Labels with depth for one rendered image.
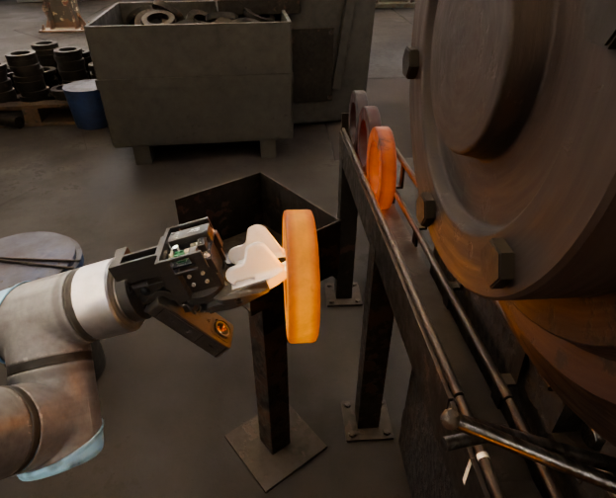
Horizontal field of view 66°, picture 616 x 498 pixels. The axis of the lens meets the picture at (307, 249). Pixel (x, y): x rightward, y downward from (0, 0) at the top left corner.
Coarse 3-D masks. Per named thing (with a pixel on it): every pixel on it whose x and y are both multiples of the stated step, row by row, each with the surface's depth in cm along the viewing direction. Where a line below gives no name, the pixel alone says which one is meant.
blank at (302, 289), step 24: (288, 216) 52; (312, 216) 53; (288, 240) 50; (312, 240) 50; (288, 264) 49; (312, 264) 49; (288, 288) 49; (312, 288) 49; (288, 312) 51; (312, 312) 50; (288, 336) 53; (312, 336) 52
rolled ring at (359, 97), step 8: (352, 96) 140; (360, 96) 134; (352, 104) 142; (360, 104) 132; (368, 104) 133; (352, 112) 145; (360, 112) 132; (352, 120) 147; (352, 128) 147; (352, 136) 147; (352, 144) 143
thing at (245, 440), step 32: (224, 192) 100; (256, 192) 105; (288, 192) 97; (224, 224) 104; (320, 224) 92; (320, 256) 88; (256, 320) 101; (256, 352) 108; (256, 384) 116; (288, 384) 116; (256, 416) 136; (288, 416) 122; (256, 448) 128; (288, 448) 128; (320, 448) 128; (256, 480) 121
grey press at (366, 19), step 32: (224, 0) 266; (256, 0) 269; (288, 0) 272; (320, 0) 283; (352, 0) 284; (320, 32) 292; (352, 32) 296; (320, 64) 303; (352, 64) 308; (320, 96) 314
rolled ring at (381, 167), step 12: (372, 132) 109; (384, 132) 102; (372, 144) 111; (384, 144) 100; (372, 156) 114; (384, 156) 100; (372, 168) 115; (384, 168) 100; (372, 180) 115; (384, 180) 101; (384, 192) 102; (384, 204) 105
